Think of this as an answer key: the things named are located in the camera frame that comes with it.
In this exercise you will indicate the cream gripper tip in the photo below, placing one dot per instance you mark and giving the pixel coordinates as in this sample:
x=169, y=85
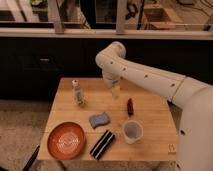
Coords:
x=115, y=90

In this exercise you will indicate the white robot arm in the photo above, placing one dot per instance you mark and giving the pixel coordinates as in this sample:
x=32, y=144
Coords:
x=194, y=97

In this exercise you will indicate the dark red small object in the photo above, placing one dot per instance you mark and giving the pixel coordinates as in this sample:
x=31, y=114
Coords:
x=130, y=108

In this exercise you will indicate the blue sponge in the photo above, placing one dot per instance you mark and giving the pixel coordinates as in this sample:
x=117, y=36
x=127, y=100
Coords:
x=99, y=120

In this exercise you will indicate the wooden table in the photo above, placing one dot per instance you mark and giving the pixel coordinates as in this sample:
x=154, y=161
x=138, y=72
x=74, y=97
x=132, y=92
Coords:
x=160, y=137

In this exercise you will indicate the translucent plastic cup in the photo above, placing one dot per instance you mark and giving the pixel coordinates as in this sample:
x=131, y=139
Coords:
x=132, y=131

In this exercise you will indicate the black white striped block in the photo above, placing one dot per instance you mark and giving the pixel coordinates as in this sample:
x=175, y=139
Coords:
x=102, y=144

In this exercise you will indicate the orange bowl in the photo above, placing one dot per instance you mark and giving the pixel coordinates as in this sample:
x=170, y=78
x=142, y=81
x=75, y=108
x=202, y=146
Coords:
x=66, y=141

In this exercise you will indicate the cardboard box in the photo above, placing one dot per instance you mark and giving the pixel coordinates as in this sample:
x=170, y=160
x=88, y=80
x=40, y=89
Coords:
x=158, y=17

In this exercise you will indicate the black chair leg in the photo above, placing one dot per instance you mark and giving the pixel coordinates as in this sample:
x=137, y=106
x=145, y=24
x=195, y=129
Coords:
x=31, y=159

